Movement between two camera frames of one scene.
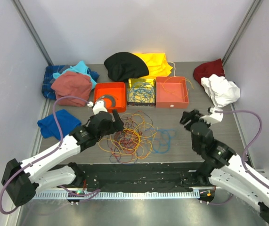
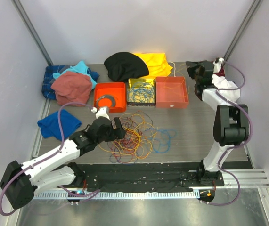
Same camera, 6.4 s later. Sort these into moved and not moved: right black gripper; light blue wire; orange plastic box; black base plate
Moved: right black gripper
Not moved: orange plastic box; black base plate; light blue wire
